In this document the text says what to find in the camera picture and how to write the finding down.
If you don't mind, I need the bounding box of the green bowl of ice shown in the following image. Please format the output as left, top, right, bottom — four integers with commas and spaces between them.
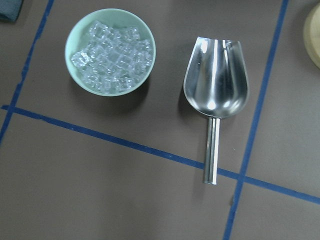
64, 8, 156, 97

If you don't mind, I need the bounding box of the metal ice scoop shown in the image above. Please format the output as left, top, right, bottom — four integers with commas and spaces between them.
183, 36, 249, 185

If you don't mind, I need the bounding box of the grey folded cloth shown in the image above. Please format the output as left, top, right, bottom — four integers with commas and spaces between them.
0, 0, 23, 23

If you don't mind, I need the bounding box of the wooden cutting board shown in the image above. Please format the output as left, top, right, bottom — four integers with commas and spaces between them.
303, 3, 320, 68

